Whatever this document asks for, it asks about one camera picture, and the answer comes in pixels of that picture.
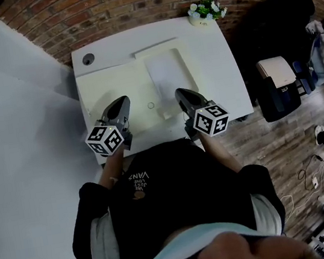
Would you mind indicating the light blue face mask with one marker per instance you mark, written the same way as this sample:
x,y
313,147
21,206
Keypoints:
x,y
180,245

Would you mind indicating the person's face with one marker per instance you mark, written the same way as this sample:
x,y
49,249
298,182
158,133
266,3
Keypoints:
x,y
224,256

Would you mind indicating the white cloth sheet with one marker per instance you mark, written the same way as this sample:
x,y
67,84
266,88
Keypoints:
x,y
168,73

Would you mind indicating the blue chair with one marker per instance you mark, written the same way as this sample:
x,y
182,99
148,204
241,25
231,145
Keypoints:
x,y
305,78

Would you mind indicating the person's left forearm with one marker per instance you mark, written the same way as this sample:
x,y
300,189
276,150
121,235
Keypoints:
x,y
113,170

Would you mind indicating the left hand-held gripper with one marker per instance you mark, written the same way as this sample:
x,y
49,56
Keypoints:
x,y
105,139

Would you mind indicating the white pot with flowers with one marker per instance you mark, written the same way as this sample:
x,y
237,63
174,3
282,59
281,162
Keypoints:
x,y
200,22

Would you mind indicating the person's right forearm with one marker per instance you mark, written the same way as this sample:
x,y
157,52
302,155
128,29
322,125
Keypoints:
x,y
220,153

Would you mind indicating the person's black t-shirt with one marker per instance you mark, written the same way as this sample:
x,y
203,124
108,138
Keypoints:
x,y
179,202

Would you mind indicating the cream work mat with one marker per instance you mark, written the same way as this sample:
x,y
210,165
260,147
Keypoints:
x,y
111,82

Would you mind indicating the white charger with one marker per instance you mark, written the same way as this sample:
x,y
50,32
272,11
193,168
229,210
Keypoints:
x,y
315,183

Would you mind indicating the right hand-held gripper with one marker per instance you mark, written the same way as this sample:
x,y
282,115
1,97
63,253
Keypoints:
x,y
210,119

